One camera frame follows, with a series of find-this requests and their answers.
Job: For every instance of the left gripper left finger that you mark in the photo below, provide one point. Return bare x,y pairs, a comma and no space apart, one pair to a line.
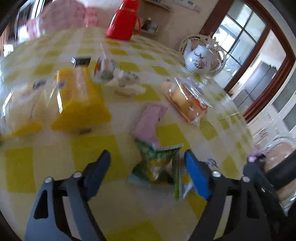
48,221

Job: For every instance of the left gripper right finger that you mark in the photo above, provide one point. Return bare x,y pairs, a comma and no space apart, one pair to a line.
255,212

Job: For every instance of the green snack packet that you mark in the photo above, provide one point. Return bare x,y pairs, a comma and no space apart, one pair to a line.
153,167

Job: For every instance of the pale yellow bread bag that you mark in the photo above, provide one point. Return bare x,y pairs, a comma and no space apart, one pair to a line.
26,108

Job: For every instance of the pink snack packet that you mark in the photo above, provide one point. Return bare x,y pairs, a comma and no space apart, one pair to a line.
145,130

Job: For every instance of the orange bread package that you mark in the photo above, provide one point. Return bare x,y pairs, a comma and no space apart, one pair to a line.
187,96

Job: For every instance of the small white candy wrappers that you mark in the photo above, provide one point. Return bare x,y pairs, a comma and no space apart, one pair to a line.
129,84

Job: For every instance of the orange white candy packet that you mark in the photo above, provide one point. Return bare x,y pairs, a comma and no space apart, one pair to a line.
104,69

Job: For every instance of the black small packet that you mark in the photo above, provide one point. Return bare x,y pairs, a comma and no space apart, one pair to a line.
84,61

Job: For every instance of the yellow checkered tablecloth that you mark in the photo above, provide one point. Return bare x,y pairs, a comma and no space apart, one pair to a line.
123,210

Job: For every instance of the white floral teapot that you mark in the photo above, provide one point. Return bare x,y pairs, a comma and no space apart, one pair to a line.
201,60

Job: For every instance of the white carved chair back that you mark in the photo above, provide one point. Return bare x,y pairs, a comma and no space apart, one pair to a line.
198,39

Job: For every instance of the wooden framed glass door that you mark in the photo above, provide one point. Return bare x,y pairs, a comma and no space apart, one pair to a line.
258,54

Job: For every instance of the pink checkered covered chair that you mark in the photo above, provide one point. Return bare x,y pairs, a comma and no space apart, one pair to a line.
62,15

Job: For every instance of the red thermos jug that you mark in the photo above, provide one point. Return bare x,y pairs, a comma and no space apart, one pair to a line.
125,22

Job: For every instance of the wooden wall shelf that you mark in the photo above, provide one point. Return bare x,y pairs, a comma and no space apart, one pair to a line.
159,14

